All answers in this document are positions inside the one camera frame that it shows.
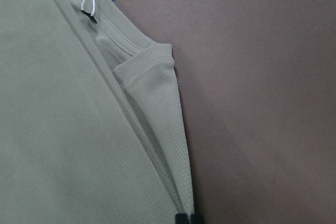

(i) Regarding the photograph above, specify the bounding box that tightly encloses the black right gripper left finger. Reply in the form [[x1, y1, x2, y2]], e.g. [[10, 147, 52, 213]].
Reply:
[[175, 214, 190, 224]]

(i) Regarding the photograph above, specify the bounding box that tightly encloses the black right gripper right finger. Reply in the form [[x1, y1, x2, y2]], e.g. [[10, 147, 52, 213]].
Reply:
[[191, 214, 204, 224]]

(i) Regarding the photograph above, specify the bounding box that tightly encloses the olive green long-sleeve shirt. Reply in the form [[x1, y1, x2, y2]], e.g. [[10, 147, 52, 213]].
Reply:
[[1, 0, 195, 223]]

